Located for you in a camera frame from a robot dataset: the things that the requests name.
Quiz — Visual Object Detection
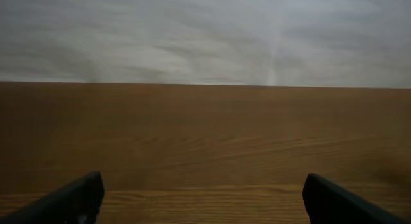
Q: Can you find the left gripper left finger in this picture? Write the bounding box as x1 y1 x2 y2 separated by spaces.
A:
0 171 105 224

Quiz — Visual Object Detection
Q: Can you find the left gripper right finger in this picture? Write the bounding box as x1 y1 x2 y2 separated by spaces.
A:
302 173 411 224

